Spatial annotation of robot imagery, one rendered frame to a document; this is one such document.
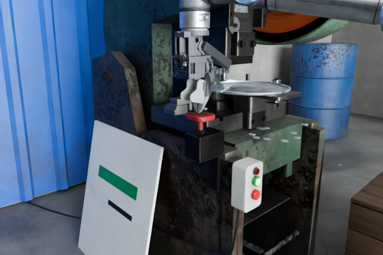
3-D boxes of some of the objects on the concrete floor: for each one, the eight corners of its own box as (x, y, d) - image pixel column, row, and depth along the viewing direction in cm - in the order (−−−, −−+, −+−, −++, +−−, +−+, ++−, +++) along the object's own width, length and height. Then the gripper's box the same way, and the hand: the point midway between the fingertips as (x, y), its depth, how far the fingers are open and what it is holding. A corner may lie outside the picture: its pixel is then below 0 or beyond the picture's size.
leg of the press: (244, 341, 107) (257, 60, 87) (220, 364, 100) (228, 62, 79) (106, 223, 174) (94, 49, 153) (85, 232, 166) (70, 49, 146)
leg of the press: (324, 265, 142) (346, 52, 122) (310, 278, 135) (331, 54, 114) (183, 192, 209) (182, 46, 188) (169, 197, 201) (166, 46, 181)
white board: (135, 311, 118) (161, 147, 113) (77, 246, 155) (94, 120, 149) (138, 310, 119) (164, 147, 114) (79, 246, 156) (97, 120, 150)
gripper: (167, 30, 82) (168, 113, 87) (191, 29, 76) (192, 119, 81) (192, 30, 88) (192, 108, 93) (218, 30, 81) (216, 114, 86)
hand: (200, 107), depth 88 cm, fingers closed, pressing on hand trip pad
